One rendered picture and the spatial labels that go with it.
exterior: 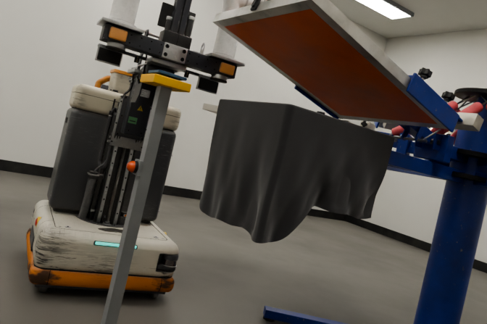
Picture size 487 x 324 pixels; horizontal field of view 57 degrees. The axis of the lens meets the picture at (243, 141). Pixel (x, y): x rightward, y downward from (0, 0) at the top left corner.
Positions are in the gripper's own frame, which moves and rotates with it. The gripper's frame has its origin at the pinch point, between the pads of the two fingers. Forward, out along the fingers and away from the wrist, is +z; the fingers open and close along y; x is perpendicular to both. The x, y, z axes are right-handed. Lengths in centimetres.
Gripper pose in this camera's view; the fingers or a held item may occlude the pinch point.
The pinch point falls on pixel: (260, 9)
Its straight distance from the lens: 157.2
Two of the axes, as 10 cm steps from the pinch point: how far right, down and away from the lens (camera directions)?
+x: 5.2, 1.2, -8.5
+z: -4.4, 8.9, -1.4
